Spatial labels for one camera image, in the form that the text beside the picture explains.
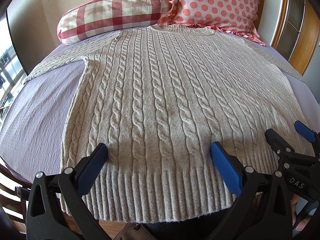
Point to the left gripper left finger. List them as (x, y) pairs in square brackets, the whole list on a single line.
[(45, 219)]

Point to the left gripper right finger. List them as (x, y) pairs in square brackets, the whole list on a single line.
[(262, 208)]

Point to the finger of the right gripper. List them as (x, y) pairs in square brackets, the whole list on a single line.
[(300, 172), (310, 135)]

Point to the beige cable knit sweater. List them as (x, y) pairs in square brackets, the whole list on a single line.
[(158, 97)]

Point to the person's right hand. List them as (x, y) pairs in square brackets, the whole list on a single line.
[(300, 220)]

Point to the dark wooden chair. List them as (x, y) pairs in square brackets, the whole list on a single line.
[(13, 205)]

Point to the lavender bed sheet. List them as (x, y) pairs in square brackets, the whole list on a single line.
[(31, 136)]

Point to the wooden headboard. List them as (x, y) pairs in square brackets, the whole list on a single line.
[(291, 27)]

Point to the window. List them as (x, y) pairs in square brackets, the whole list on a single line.
[(12, 72)]

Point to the pink polka dot pillow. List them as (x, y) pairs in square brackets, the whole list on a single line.
[(230, 16)]

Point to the red white plaid pillow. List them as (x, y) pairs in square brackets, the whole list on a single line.
[(102, 16)]

